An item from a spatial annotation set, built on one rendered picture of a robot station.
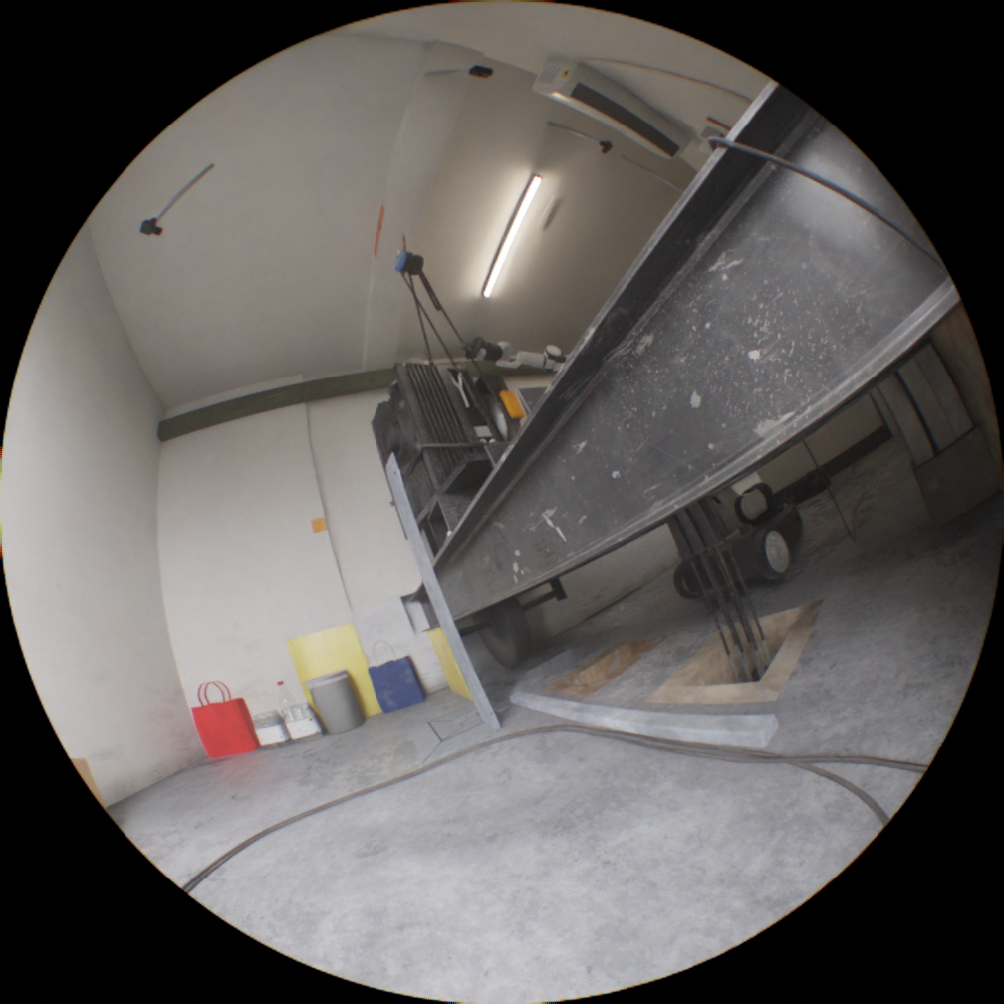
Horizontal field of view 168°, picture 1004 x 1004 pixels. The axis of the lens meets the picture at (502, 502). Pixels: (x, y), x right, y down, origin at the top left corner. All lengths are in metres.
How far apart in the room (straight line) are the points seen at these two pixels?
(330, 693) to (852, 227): 2.34
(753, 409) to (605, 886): 0.59
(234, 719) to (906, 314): 2.78
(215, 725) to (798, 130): 2.97
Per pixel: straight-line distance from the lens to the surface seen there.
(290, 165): 2.53
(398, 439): 1.54
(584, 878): 0.54
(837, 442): 3.48
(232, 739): 2.54
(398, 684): 2.22
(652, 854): 0.53
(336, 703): 2.12
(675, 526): 0.92
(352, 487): 2.74
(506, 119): 2.74
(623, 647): 1.59
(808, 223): 0.44
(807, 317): 0.41
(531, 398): 0.63
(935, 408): 1.14
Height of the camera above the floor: 0.40
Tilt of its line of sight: 16 degrees up
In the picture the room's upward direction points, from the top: 24 degrees counter-clockwise
